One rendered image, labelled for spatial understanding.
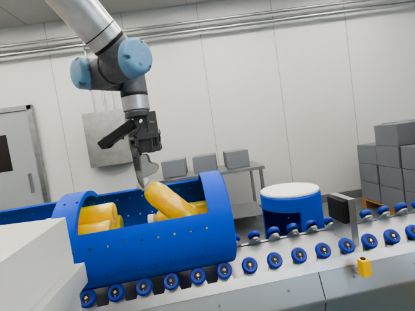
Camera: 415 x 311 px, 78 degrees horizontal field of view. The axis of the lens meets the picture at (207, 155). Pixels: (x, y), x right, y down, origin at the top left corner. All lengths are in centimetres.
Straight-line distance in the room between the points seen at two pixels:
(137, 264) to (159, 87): 361
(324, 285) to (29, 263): 73
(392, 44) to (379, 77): 55
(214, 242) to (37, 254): 42
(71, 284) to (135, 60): 42
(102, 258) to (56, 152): 391
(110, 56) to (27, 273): 40
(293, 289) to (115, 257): 50
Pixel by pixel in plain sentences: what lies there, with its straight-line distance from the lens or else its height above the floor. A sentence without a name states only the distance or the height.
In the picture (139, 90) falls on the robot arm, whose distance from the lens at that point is 74.
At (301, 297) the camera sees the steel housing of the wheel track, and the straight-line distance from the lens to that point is 87.
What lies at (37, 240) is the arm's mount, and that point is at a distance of 46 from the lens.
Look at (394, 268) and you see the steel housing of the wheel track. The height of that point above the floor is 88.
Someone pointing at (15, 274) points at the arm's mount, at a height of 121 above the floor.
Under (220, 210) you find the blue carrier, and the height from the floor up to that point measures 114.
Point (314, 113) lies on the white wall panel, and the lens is 450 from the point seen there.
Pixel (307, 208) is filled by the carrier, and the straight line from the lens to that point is 123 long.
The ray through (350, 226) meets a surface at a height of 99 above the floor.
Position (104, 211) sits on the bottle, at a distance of 83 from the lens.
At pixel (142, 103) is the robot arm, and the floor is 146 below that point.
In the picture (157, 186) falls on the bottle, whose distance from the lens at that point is 74.
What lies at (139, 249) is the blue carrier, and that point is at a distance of 72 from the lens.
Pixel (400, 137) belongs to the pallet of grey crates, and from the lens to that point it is 372.
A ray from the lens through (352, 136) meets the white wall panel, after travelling 478.
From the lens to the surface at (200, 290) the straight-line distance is 80.
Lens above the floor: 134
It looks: 4 degrees down
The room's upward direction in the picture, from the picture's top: 8 degrees counter-clockwise
